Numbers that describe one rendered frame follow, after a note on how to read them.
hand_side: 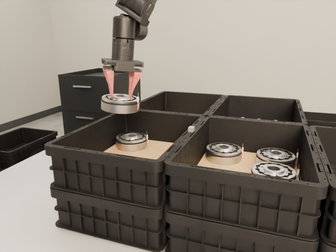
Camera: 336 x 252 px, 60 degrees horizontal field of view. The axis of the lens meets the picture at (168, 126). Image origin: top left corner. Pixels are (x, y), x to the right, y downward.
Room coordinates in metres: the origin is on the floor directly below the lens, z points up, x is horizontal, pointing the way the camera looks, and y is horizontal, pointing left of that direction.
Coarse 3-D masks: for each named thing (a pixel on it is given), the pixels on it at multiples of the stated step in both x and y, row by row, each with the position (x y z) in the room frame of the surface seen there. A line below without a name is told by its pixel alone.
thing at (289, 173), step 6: (258, 162) 0.69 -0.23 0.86; (264, 162) 0.69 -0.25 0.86; (270, 162) 0.69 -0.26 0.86; (276, 162) 0.69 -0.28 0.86; (252, 168) 0.65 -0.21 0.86; (258, 168) 0.65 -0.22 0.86; (288, 168) 0.66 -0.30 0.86; (264, 174) 0.62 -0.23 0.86; (270, 174) 0.62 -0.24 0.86; (276, 174) 0.62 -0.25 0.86; (282, 174) 0.62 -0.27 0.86; (288, 174) 0.63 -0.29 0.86; (294, 174) 0.62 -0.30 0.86
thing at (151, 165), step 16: (144, 112) 0.97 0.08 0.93; (160, 112) 0.95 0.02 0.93; (80, 128) 0.77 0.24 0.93; (48, 144) 0.64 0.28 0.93; (176, 144) 0.64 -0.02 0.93; (80, 160) 0.60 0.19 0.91; (96, 160) 0.58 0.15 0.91; (112, 160) 0.57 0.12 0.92; (128, 160) 0.56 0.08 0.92; (144, 160) 0.54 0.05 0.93; (160, 160) 0.54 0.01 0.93
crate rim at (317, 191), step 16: (304, 128) 0.77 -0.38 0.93; (176, 176) 0.52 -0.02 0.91; (192, 176) 0.51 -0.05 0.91; (208, 176) 0.50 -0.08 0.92; (224, 176) 0.49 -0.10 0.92; (240, 176) 0.48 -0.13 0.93; (256, 176) 0.47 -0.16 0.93; (272, 176) 0.47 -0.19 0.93; (320, 176) 0.47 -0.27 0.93; (288, 192) 0.45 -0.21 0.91; (304, 192) 0.44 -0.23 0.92; (320, 192) 0.44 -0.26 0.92
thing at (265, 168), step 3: (264, 165) 0.66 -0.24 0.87; (267, 165) 0.66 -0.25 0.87; (270, 165) 0.66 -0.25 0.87; (273, 165) 0.66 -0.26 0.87; (276, 165) 0.66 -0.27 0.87; (264, 168) 0.64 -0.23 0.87; (267, 168) 0.64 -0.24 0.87; (279, 168) 0.65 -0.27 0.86; (282, 168) 0.64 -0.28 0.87; (267, 171) 0.63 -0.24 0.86; (270, 171) 0.63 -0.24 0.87; (273, 171) 0.63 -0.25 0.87; (276, 171) 0.63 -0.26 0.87; (279, 171) 0.63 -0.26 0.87; (282, 171) 0.63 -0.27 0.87
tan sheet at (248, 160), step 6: (204, 156) 0.81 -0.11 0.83; (246, 156) 0.81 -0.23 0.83; (252, 156) 0.81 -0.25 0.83; (204, 162) 0.76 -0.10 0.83; (210, 162) 0.76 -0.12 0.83; (240, 162) 0.76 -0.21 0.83; (246, 162) 0.76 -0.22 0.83; (252, 162) 0.76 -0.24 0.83; (222, 168) 0.72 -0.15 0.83; (228, 168) 0.72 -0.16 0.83; (234, 168) 0.72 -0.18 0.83; (240, 168) 0.72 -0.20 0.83; (246, 168) 0.72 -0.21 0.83; (294, 168) 0.72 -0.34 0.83
